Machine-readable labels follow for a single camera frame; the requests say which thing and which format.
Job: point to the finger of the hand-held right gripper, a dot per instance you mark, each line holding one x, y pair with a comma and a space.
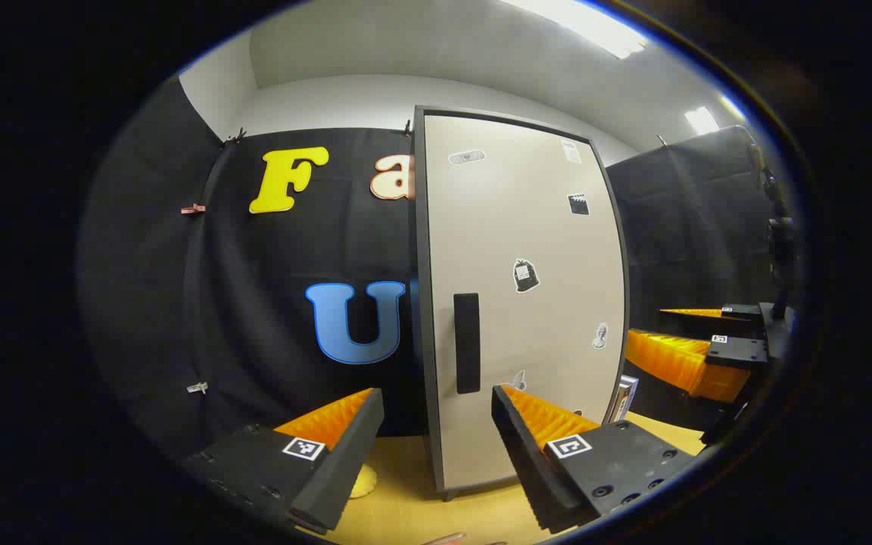
739, 310
671, 363

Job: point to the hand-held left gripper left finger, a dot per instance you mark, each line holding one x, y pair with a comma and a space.
345, 462

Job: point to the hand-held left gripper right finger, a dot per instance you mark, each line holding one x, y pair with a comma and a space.
530, 462

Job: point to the grey cabinet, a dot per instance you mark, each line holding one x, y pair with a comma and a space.
418, 303

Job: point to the yellow bumpy toy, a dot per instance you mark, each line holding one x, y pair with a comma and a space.
364, 483

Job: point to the boxed books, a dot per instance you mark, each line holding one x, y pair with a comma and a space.
625, 397

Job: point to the white clip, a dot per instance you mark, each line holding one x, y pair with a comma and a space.
196, 387

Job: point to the black backdrop cloth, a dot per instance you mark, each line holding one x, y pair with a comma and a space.
254, 303

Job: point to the small ceiling light panel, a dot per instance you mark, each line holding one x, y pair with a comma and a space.
701, 119

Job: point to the red clip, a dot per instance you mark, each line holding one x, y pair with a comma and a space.
192, 209

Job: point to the large ceiling light panel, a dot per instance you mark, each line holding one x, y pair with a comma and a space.
580, 23

